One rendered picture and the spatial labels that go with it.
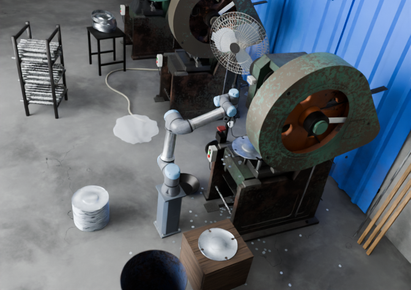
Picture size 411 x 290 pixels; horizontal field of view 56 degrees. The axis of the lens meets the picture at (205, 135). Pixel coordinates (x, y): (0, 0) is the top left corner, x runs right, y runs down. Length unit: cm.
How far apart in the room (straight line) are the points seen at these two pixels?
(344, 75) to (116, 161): 246
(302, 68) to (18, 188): 272
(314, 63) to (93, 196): 204
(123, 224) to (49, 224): 60
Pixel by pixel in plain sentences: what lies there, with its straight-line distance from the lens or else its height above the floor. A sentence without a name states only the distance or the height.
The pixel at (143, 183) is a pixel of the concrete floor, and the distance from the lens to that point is 380.
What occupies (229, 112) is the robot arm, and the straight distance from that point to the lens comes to 277.
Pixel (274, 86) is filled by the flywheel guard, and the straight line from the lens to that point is 233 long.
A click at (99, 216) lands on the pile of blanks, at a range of 332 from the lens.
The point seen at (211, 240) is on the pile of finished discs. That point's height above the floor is 36.
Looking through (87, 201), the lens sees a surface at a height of 25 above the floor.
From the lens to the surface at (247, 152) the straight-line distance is 307.
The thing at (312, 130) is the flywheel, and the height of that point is 131.
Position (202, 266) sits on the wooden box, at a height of 35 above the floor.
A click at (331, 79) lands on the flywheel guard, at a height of 165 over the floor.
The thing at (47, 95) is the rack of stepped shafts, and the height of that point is 24.
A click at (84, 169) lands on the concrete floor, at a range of 399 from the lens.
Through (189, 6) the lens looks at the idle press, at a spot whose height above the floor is 146.
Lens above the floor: 265
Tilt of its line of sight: 36 degrees down
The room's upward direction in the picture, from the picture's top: 9 degrees clockwise
